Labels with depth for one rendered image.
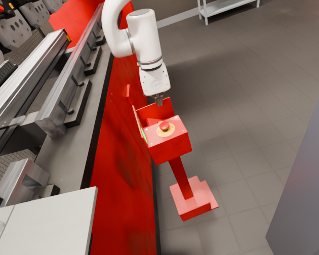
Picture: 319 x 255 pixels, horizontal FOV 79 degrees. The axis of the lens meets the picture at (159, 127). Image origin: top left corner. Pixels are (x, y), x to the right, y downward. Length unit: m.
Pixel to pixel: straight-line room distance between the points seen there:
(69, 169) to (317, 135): 0.66
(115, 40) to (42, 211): 0.45
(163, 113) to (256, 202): 0.85
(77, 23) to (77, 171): 1.97
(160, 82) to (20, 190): 0.52
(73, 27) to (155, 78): 1.86
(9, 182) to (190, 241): 1.02
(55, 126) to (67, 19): 1.78
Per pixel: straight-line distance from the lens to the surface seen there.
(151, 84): 0.70
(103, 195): 0.73
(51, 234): 0.43
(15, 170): 0.66
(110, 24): 0.59
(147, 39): 0.62
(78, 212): 0.41
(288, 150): 1.66
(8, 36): 0.77
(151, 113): 0.86
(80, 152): 0.71
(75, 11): 2.41
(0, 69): 1.34
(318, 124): 0.53
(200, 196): 1.30
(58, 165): 0.73
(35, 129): 1.05
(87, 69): 1.14
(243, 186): 1.46
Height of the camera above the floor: 1.31
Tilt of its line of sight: 44 degrees down
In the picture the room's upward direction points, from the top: 22 degrees counter-clockwise
